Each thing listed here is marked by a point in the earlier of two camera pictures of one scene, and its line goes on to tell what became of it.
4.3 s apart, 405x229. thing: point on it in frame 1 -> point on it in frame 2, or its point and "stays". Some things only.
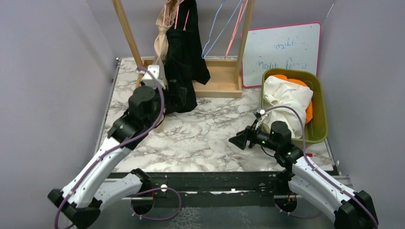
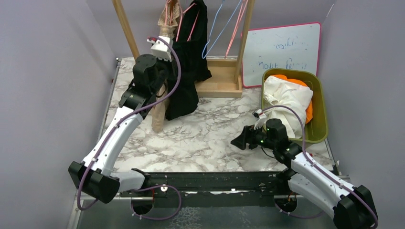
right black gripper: (249, 133) stays
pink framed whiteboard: (295, 46) stays
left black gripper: (179, 96) -> (172, 67)
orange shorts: (309, 109) stays
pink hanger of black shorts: (176, 15) -> (190, 34)
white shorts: (280, 92) stays
